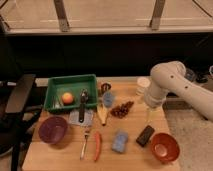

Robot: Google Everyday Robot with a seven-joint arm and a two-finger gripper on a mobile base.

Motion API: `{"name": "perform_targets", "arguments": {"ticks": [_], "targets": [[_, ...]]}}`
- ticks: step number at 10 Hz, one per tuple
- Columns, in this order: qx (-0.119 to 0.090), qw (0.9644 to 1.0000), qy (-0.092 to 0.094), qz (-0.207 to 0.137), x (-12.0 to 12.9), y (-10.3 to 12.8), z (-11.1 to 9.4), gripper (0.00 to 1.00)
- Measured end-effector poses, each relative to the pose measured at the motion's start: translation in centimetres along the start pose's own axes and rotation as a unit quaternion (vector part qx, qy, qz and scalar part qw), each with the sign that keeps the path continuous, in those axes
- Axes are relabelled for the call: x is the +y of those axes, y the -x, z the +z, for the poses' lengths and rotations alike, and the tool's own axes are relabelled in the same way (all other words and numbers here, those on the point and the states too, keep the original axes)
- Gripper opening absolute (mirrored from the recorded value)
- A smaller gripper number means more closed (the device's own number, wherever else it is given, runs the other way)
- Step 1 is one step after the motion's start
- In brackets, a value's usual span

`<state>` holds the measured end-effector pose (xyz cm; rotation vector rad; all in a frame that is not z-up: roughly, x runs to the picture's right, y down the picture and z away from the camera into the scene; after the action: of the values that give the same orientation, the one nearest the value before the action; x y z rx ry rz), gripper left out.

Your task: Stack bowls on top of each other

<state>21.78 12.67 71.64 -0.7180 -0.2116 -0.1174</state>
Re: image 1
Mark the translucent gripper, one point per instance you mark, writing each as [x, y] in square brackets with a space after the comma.
[151, 113]

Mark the red-orange bowl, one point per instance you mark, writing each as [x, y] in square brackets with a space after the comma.
[164, 147]

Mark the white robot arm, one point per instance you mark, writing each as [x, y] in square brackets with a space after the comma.
[170, 77]

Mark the black rectangular block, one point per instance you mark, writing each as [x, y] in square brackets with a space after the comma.
[145, 135]

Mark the white cup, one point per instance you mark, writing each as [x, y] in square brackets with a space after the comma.
[142, 84]

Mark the bunch of grapes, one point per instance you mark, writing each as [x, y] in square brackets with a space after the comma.
[122, 110]

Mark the blue sponge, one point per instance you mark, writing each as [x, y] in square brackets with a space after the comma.
[119, 141]

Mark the blue small cup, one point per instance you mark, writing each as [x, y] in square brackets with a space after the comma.
[108, 99]

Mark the banana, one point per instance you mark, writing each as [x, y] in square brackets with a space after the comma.
[102, 113]

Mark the grey device on side table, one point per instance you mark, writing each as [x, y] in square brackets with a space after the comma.
[190, 75]

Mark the orange carrot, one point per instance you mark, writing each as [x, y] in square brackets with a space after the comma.
[97, 146]

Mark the silver fork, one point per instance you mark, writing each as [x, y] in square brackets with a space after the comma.
[86, 136]

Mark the grey cloth pad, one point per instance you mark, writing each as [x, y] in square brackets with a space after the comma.
[74, 118]

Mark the orange peach fruit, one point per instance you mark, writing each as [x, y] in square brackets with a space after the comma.
[67, 98]

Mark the green plastic bin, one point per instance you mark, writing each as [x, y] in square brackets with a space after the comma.
[57, 86]

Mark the purple bowl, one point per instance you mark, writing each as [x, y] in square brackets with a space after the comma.
[53, 129]

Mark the black chair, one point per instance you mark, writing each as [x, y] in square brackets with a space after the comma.
[17, 118]

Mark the black handled ladle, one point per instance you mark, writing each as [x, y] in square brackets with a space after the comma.
[83, 100]

